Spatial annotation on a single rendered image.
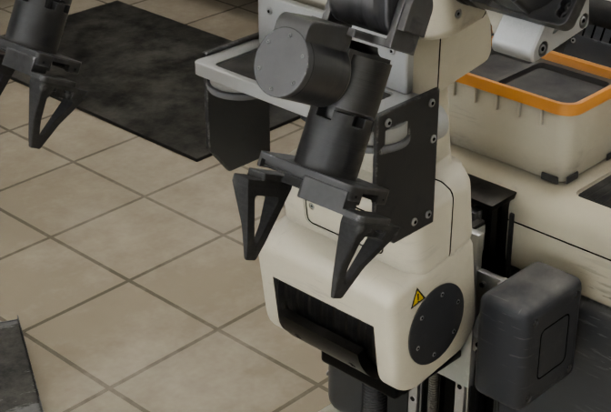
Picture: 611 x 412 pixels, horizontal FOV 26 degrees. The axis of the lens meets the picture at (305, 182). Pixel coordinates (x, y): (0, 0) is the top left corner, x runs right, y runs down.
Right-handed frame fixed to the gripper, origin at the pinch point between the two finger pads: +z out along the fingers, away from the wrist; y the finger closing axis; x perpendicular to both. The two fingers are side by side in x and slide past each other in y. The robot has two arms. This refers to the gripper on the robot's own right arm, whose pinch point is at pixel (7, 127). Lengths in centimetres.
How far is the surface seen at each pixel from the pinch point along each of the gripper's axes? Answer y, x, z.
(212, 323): -66, 130, 47
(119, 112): -165, 187, 18
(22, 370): -81, 94, 63
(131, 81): -180, 203, 10
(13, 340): -91, 99, 61
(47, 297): -101, 116, 54
